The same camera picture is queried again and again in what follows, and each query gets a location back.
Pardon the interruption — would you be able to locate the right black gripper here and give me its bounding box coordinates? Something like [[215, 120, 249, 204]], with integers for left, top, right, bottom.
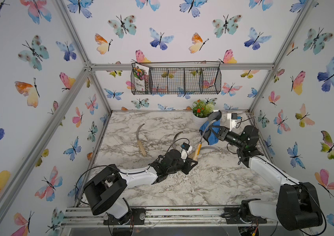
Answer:
[[210, 125, 247, 152]]

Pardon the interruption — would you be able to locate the blue grey rag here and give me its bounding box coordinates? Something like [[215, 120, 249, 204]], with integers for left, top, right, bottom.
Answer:
[[199, 120, 220, 146]]

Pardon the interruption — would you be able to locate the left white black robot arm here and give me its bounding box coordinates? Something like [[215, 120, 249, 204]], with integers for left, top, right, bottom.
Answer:
[[83, 149, 198, 225]]

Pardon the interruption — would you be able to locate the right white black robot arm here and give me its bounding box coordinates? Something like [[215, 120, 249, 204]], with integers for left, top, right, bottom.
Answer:
[[201, 111, 326, 231]]

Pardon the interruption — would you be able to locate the white pot with plant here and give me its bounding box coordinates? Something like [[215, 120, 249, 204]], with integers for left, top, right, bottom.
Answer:
[[192, 99, 215, 125]]

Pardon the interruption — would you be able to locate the seed packet in basket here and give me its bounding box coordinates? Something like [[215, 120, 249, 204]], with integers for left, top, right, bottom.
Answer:
[[133, 63, 149, 92]]

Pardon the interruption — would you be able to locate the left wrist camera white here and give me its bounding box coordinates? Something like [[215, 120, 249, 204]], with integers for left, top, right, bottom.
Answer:
[[181, 143, 192, 160]]

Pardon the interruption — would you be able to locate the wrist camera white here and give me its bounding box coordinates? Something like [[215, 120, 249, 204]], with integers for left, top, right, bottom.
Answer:
[[181, 143, 192, 160], [227, 113, 242, 130]]

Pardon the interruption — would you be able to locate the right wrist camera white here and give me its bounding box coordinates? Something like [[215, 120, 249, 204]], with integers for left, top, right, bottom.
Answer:
[[227, 113, 242, 130]]

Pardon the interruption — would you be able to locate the aluminium front rail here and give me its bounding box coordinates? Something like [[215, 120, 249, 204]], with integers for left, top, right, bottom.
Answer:
[[62, 205, 276, 228]]

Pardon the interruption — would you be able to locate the black wire wall basket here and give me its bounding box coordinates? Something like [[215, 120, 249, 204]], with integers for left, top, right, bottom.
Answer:
[[131, 61, 222, 95]]

